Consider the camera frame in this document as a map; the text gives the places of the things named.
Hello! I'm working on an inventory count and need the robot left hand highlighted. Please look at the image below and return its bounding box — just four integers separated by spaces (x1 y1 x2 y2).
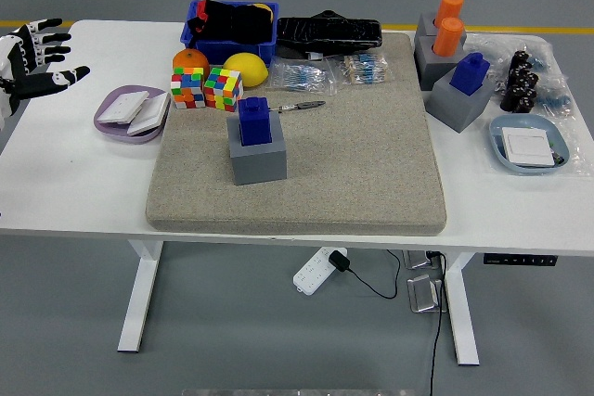
0 19 92 131

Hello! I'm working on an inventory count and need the blue square seal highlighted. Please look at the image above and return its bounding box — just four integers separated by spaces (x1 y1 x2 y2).
237 96 274 147
450 52 491 98

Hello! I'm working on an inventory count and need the grey seal holder block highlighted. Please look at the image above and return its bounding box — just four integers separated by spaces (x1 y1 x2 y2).
414 11 468 40
226 112 288 186
413 33 468 91
425 71 497 133

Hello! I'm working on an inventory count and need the orange cylindrical seal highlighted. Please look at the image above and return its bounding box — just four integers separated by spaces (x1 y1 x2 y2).
432 17 465 57
433 0 465 29

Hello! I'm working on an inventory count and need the purple shallow tray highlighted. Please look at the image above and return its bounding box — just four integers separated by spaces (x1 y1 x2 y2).
93 83 171 145

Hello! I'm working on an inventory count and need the multicoloured puzzle cube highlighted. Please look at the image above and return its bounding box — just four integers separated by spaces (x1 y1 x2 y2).
202 66 244 113
170 66 206 110

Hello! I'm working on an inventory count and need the orange fruit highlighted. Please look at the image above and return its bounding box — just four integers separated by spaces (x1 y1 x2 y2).
172 47 211 76

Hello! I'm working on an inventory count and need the black cloth bundle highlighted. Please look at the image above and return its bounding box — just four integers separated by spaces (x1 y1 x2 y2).
187 0 274 44

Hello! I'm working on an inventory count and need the blue plastic bin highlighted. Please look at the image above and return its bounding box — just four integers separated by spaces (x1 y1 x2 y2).
179 0 279 67

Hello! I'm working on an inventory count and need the yellow lemon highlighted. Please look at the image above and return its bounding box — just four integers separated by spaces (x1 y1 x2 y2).
222 52 269 89

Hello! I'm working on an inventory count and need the white table leg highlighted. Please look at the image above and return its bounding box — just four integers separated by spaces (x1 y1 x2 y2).
435 251 480 366
116 240 164 353

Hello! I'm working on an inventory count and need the clear bag of blue resistors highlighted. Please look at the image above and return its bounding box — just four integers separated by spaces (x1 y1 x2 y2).
266 56 338 96

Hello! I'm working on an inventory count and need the black plastic wrapped pack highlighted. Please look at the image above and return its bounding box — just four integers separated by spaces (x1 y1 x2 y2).
276 9 382 55

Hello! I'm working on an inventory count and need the grey-brown mat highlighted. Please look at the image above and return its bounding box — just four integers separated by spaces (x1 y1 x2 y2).
144 32 447 237

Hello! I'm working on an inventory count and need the clear bag of taped resistors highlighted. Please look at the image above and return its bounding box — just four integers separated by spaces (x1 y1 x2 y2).
331 52 394 86

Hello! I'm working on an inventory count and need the white power strip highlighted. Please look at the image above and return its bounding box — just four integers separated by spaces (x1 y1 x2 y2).
291 246 348 298

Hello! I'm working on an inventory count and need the black plug adapter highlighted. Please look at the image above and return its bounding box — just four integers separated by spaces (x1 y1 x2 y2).
327 249 350 273

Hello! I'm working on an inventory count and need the metal floor socket box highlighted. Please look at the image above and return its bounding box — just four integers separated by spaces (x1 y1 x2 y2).
407 274 447 314
402 249 446 271

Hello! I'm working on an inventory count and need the light blue shallow tray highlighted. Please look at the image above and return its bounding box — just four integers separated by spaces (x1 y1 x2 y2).
488 113 571 176

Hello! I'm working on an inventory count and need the clear crinkled plastic bag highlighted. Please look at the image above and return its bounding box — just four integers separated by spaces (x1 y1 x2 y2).
466 32 575 117

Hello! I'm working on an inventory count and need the black table control panel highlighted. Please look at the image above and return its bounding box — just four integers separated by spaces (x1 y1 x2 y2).
483 252 558 266

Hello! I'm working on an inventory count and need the black power cable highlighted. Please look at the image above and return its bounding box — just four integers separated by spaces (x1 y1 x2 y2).
429 251 449 396
345 249 403 300

